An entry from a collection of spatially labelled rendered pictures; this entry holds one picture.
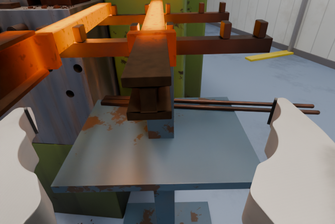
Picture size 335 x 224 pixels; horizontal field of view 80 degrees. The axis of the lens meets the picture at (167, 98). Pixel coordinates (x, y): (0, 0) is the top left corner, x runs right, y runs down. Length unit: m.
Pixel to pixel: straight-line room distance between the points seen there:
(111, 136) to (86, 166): 0.09
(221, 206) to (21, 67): 1.06
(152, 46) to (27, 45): 0.12
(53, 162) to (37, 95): 0.30
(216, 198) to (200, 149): 0.73
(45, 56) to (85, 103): 0.44
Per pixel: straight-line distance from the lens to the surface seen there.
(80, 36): 0.30
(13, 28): 0.61
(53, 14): 0.59
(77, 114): 0.70
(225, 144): 0.48
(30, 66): 0.23
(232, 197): 1.19
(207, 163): 0.43
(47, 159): 0.93
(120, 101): 0.60
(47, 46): 0.23
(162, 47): 0.16
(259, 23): 0.30
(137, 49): 0.16
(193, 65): 1.21
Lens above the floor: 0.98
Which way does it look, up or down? 32 degrees down
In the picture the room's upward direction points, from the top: 2 degrees counter-clockwise
